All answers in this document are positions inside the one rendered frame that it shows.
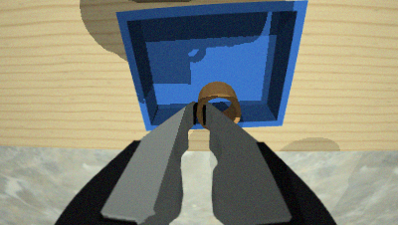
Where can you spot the bronze bushing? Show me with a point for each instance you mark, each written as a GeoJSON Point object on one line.
{"type": "Point", "coordinates": [221, 90]}

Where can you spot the blue open crate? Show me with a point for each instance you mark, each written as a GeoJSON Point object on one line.
{"type": "Point", "coordinates": [173, 52]}

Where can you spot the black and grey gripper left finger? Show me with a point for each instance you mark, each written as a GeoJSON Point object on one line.
{"type": "Point", "coordinates": [142, 185]}

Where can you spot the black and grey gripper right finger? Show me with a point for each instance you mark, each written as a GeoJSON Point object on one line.
{"type": "Point", "coordinates": [251, 185]}

